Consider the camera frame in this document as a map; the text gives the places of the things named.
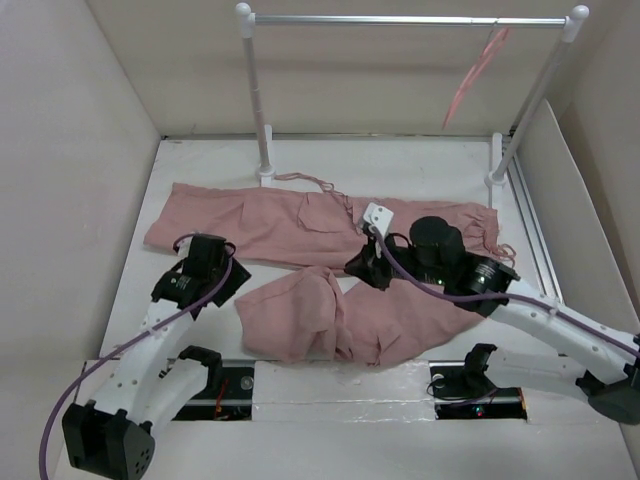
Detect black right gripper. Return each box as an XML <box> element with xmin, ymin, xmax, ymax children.
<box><xmin>343</xmin><ymin>226</ymin><xmax>447</xmax><ymax>289</ymax></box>

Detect pink trousers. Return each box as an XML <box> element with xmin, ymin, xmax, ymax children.
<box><xmin>144</xmin><ymin>183</ymin><xmax>481</xmax><ymax>366</ymax></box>

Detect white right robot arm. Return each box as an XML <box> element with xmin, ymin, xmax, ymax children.
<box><xmin>344</xmin><ymin>203</ymin><xmax>639</xmax><ymax>425</ymax></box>

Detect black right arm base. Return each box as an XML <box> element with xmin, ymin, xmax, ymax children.
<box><xmin>426</xmin><ymin>361</ymin><xmax>528</xmax><ymax>421</ymax></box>

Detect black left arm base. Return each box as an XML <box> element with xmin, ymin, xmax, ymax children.
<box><xmin>173</xmin><ymin>360</ymin><xmax>255</xmax><ymax>422</ymax></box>

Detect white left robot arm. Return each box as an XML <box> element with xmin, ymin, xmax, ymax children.
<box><xmin>62</xmin><ymin>234</ymin><xmax>251</xmax><ymax>479</ymax></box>

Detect pink clothes hanger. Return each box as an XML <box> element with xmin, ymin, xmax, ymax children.
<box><xmin>442</xmin><ymin>28</ymin><xmax>511</xmax><ymax>129</ymax></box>

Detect white clothes rack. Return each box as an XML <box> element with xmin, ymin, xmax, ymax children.
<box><xmin>232</xmin><ymin>1</ymin><xmax>590</xmax><ymax>208</ymax></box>

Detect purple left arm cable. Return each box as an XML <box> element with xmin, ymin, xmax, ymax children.
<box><xmin>38</xmin><ymin>233</ymin><xmax>236</xmax><ymax>480</ymax></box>

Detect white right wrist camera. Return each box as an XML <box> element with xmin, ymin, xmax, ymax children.
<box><xmin>359</xmin><ymin>202</ymin><xmax>394</xmax><ymax>238</ymax></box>

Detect aluminium side rail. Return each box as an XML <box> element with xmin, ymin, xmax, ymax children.
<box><xmin>507</xmin><ymin>154</ymin><xmax>565</xmax><ymax>303</ymax></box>

